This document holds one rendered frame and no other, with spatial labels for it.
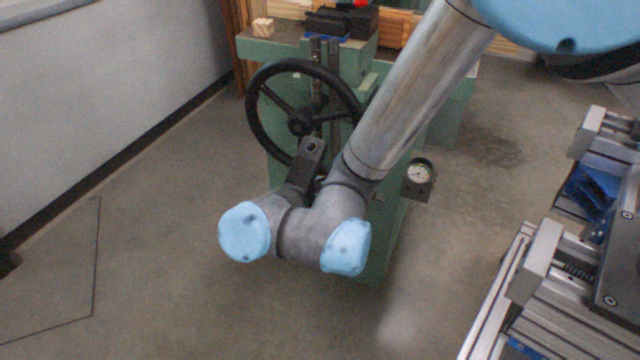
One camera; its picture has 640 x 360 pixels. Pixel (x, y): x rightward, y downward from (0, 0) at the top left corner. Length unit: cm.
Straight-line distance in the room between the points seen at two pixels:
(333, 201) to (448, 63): 22
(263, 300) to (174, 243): 49
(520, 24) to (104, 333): 151
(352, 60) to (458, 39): 42
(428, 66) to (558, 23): 20
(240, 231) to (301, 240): 8
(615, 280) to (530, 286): 11
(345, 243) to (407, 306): 103
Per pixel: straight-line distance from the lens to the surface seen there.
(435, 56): 41
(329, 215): 47
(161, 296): 156
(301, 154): 64
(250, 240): 47
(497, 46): 100
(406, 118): 45
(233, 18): 243
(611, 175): 111
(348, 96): 72
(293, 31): 104
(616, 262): 68
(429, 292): 152
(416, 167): 93
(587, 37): 23
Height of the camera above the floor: 125
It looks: 42 degrees down
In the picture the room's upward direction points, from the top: straight up
